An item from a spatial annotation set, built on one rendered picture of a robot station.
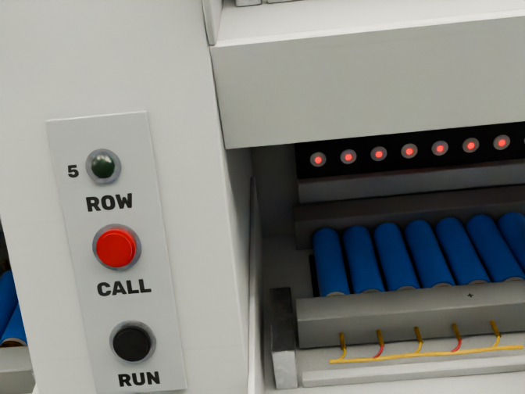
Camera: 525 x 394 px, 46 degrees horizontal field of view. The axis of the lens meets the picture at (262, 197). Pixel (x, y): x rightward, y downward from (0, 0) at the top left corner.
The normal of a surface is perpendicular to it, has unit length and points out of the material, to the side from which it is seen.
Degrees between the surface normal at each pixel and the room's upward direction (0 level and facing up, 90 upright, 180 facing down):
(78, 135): 90
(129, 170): 90
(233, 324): 90
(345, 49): 108
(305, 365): 18
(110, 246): 90
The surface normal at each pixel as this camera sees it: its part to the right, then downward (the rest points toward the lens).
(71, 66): -0.02, 0.25
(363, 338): 0.01, 0.53
